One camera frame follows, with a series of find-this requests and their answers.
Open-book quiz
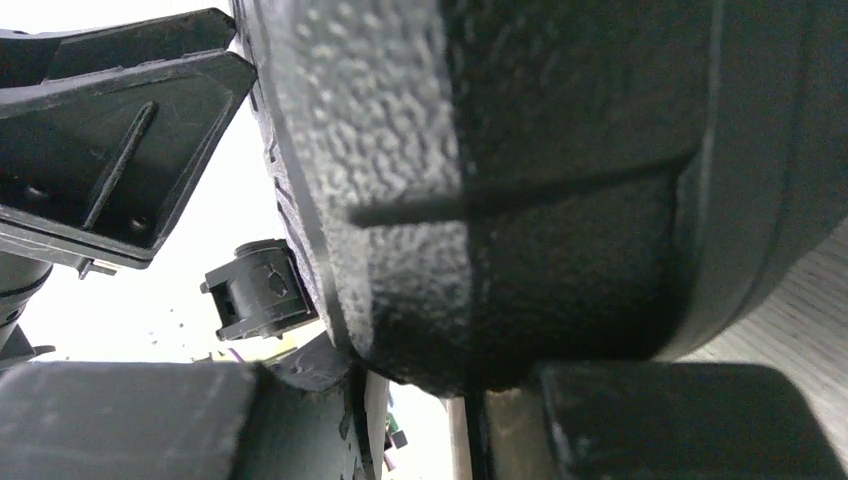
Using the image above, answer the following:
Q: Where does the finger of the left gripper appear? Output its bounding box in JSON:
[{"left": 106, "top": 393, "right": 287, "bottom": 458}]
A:
[
  {"left": 1, "top": 8, "right": 236, "bottom": 88},
  {"left": 1, "top": 51, "right": 256, "bottom": 269}
]

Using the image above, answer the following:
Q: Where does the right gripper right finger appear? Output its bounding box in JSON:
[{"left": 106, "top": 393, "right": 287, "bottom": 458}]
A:
[{"left": 463, "top": 360, "right": 848, "bottom": 480}]

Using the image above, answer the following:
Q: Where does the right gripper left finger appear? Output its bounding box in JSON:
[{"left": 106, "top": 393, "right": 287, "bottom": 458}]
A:
[{"left": 1, "top": 335, "right": 368, "bottom": 479}]

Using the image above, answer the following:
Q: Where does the black tool kit case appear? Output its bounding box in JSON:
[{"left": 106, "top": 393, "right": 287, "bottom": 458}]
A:
[{"left": 232, "top": 1, "right": 847, "bottom": 396}]

